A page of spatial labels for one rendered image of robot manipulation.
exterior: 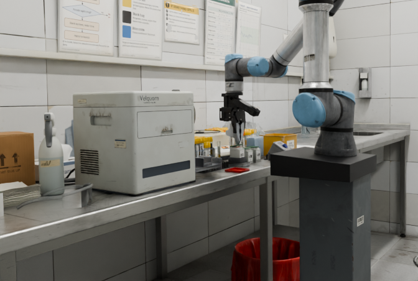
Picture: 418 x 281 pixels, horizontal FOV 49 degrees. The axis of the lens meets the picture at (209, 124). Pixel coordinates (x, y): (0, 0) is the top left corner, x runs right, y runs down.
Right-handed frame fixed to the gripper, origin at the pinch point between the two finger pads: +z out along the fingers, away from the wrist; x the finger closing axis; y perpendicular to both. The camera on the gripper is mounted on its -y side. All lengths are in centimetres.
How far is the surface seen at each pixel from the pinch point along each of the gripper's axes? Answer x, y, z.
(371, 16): -241, 11, -84
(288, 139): -36.4, -5.1, 2.0
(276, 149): -18.9, -7.4, 4.8
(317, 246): 6, -35, 36
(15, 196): 90, 16, 7
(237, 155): 2.0, -0.4, 5.3
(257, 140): -21.0, 2.7, 1.3
